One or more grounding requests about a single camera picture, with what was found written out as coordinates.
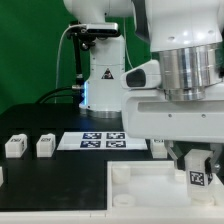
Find grey camera on stand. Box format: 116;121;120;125
81;22;120;37

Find white block left edge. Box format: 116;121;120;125
0;167;4;188

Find black cables at base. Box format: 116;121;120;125
35;85;84;105

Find grey cable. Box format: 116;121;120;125
53;23;83;104

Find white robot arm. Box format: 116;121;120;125
64;0;224;144

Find white front rail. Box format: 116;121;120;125
0;212;224;224

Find white marker sheet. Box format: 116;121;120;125
57;132;147;151

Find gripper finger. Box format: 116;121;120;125
205;154;224;183
164;140;185;170

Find white square table top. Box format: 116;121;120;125
105;160;224;214

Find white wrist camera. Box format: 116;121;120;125
120;60;162;89

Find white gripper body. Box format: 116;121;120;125
122;89;224;143

